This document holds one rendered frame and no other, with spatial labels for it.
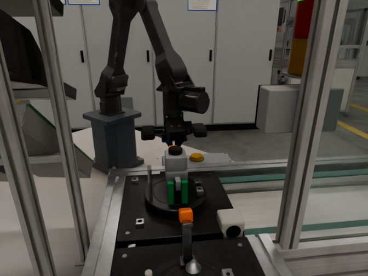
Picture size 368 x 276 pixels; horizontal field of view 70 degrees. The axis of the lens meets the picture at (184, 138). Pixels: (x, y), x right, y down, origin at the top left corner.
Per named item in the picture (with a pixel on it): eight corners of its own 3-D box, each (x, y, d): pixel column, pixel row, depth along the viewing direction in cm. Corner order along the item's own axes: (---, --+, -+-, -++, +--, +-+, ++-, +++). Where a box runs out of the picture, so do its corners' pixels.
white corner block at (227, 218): (215, 225, 54) (216, 208, 53) (236, 223, 55) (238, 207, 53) (220, 241, 50) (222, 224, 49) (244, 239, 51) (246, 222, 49)
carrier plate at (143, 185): (126, 182, 70) (126, 174, 69) (214, 176, 73) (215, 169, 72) (116, 250, 48) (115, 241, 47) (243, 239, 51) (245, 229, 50)
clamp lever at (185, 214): (180, 257, 41) (178, 207, 41) (193, 256, 41) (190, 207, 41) (183, 268, 37) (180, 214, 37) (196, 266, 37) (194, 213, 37)
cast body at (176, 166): (164, 171, 60) (164, 142, 58) (183, 170, 61) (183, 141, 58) (167, 191, 53) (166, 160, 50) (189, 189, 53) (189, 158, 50)
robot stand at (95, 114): (120, 152, 109) (115, 105, 101) (145, 162, 100) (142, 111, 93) (88, 165, 98) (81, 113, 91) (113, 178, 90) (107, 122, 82)
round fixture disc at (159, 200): (144, 184, 65) (144, 177, 65) (200, 180, 67) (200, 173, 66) (144, 221, 52) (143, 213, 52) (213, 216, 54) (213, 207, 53)
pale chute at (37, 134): (38, 177, 65) (42, 159, 67) (90, 178, 65) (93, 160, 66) (-64, 127, 40) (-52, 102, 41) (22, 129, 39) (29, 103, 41)
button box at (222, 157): (162, 172, 85) (161, 155, 83) (225, 168, 88) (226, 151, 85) (163, 184, 79) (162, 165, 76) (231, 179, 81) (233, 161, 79)
